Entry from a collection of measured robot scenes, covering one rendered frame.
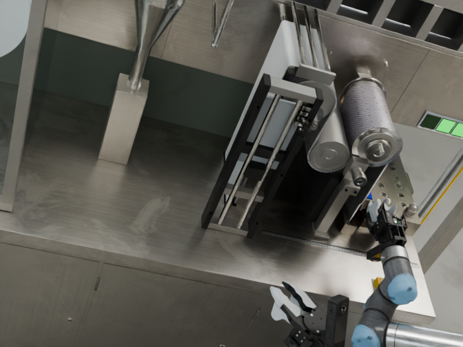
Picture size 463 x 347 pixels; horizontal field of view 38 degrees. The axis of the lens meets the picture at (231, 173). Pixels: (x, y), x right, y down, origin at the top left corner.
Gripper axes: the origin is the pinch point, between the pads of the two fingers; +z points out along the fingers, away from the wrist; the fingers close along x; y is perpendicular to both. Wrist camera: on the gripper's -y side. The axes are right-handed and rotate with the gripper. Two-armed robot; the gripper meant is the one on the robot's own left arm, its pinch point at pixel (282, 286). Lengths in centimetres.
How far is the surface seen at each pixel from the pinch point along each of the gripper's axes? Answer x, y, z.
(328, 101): 46, -18, 37
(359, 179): 55, -2, 20
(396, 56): 86, -26, 45
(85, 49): 18, 12, 105
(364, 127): 60, -13, 30
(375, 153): 61, -9, 22
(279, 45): 43, -22, 58
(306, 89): 29, -24, 36
